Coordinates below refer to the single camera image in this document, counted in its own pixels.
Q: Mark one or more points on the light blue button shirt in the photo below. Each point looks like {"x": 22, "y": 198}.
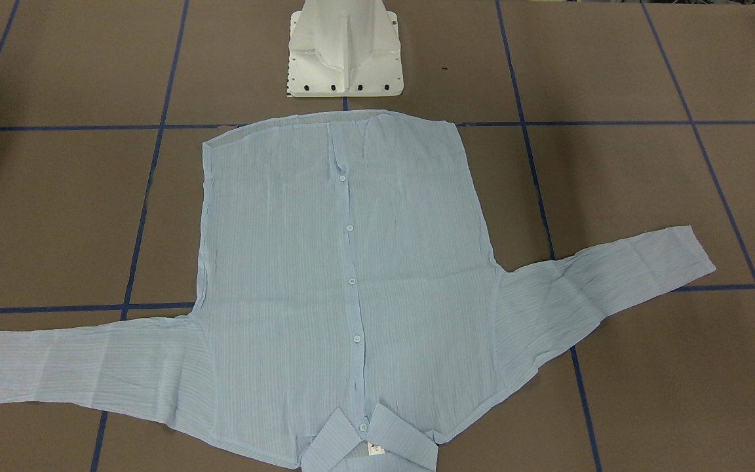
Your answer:
{"x": 350, "y": 312}

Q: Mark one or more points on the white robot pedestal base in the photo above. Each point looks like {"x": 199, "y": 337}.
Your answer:
{"x": 344, "y": 49}

